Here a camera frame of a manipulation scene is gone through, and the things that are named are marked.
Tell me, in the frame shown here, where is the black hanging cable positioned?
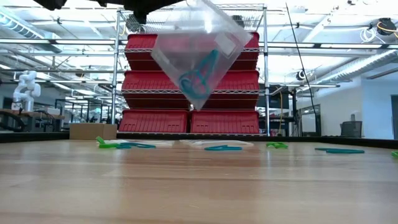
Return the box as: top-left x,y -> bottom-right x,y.
285,2 -> 322,136

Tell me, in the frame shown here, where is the black aluminium table frame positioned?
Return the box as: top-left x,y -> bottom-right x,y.
0,131 -> 398,149

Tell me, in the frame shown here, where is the black curved hose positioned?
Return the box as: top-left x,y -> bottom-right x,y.
0,110 -> 27,133

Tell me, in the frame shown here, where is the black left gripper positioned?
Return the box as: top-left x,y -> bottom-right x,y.
89,0 -> 187,26

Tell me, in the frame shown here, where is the grey door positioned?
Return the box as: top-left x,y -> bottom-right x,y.
391,94 -> 398,141

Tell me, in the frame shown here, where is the small cardboard box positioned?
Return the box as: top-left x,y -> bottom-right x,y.
68,123 -> 118,141

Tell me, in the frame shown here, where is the teal rubber band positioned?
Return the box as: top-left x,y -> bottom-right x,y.
203,144 -> 243,152
314,147 -> 366,155
116,142 -> 157,150

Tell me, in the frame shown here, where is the wood top rolling workbench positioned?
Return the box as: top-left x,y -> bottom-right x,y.
0,108 -> 66,133

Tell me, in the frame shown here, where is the black framed glass panel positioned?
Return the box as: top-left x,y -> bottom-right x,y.
298,105 -> 322,137

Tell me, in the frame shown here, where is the blue rubber band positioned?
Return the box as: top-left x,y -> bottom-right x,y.
178,72 -> 213,98
186,49 -> 220,94

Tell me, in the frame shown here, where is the grey mesh office chair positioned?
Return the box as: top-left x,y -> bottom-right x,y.
340,120 -> 364,139

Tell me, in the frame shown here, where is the white coiled cable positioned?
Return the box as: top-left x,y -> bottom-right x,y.
359,27 -> 377,44

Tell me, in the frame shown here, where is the chrome wire shelf rack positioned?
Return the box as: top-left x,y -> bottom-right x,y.
110,2 -> 271,138

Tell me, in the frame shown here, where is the black ceiling cable reel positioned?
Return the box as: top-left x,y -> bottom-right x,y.
375,17 -> 398,37

